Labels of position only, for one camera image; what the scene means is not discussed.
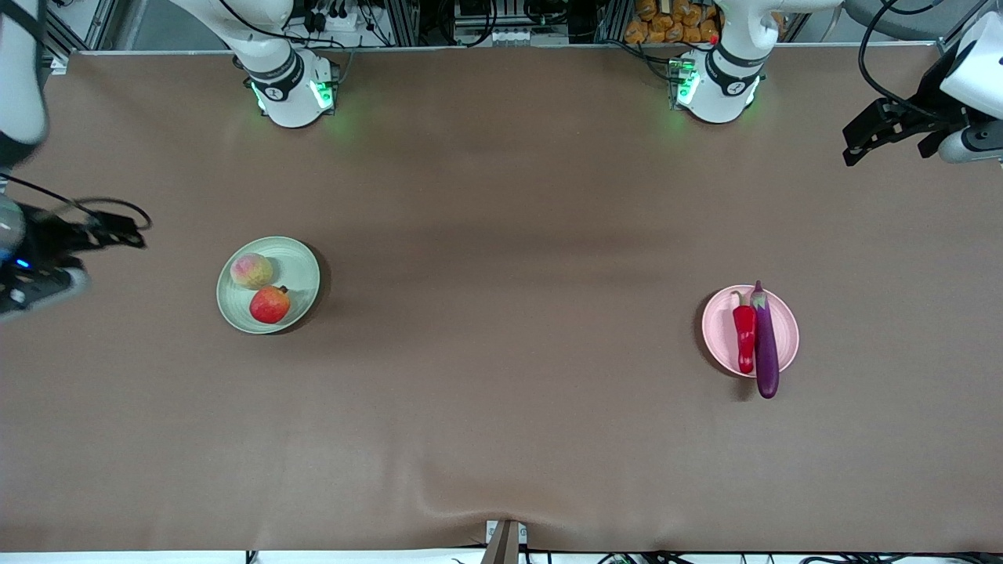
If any yellow pink peach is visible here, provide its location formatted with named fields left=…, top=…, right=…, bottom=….
left=230, top=252, right=275, bottom=290

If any red pomegranate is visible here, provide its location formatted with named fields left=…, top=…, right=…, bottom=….
left=249, top=285, right=291, bottom=325

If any red chili pepper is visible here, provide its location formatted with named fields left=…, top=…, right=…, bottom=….
left=731, top=290, right=758, bottom=375

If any purple eggplant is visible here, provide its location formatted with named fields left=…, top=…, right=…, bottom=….
left=750, top=280, right=780, bottom=400

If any grey rounded object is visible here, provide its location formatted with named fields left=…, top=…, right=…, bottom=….
left=842, top=0, right=965, bottom=42

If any green round plate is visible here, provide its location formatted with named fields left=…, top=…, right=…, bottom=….
left=216, top=236, right=321, bottom=335

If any bag of orange snacks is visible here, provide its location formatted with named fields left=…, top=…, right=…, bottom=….
left=625, top=0, right=723, bottom=45

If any pink round plate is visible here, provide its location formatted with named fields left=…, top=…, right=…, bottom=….
left=700, top=284, right=800, bottom=378

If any white power strip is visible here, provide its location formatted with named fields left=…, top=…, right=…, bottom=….
left=302, top=9, right=357, bottom=32

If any white socket strip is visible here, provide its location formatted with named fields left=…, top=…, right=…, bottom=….
left=454, top=27, right=534, bottom=45

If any brown table cloth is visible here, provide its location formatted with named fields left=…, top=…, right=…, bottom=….
left=0, top=43, right=1003, bottom=553

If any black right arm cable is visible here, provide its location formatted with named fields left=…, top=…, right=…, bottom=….
left=0, top=174, right=152, bottom=232

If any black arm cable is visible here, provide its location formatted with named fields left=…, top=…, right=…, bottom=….
left=858, top=0, right=966, bottom=120
left=0, top=174, right=152, bottom=232

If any aluminium frame rail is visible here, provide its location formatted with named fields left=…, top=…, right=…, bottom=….
left=936, top=0, right=1003, bottom=56
left=43, top=0, right=118, bottom=65

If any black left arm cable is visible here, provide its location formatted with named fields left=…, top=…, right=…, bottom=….
left=858, top=0, right=966, bottom=120

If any aluminium frame post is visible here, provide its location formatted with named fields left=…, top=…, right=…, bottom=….
left=384, top=0, right=420, bottom=48

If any metal table edge bracket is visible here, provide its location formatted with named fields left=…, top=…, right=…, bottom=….
left=482, top=519, right=528, bottom=564

